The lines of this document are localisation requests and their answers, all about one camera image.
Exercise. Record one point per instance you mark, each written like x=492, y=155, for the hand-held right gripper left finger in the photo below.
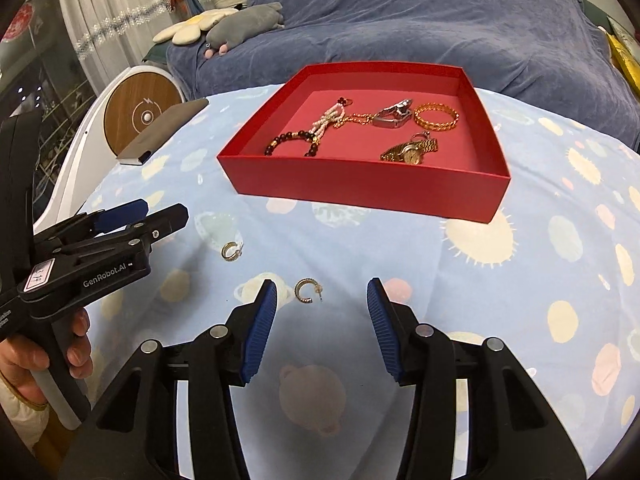
x=257, y=330

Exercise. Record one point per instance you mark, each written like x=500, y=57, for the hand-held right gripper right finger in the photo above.
x=385, y=330

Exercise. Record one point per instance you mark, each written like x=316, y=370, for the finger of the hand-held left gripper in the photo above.
x=120, y=216
x=165, y=220

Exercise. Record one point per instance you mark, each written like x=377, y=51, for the gold hoop earring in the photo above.
x=298, y=292
x=226, y=254

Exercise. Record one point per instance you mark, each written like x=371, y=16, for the red cardboard box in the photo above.
x=360, y=185

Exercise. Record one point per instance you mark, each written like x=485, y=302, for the gold wristwatch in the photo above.
x=410, y=154

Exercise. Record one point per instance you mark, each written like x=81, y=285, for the gold braided bangle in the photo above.
x=435, y=126

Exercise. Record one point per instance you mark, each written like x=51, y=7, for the person's left forearm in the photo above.
x=15, y=420

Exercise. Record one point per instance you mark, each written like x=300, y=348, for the person's left hand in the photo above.
x=25, y=360

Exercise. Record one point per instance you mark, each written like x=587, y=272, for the grey notebook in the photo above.
x=165, y=125

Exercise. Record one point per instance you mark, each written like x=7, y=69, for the white appliance with wooden disc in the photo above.
x=145, y=110

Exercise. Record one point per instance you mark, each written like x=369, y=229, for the blue dotted tablecloth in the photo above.
x=500, y=310

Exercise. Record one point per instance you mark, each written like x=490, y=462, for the dark glass cabinet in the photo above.
x=55, y=90

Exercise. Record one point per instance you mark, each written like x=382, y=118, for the cream flower plush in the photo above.
x=190, y=30

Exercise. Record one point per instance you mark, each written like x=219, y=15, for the white sheer curtain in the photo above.
x=110, y=20

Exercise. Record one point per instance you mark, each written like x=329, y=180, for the grey plush toy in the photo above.
x=240, y=25

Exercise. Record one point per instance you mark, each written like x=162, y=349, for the red round window decoration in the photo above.
x=17, y=22

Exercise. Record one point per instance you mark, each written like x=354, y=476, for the blue blanket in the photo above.
x=425, y=20

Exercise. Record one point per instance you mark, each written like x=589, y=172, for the yellow pillow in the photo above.
x=627, y=60

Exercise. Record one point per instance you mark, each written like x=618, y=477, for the grey cushion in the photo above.
x=620, y=30

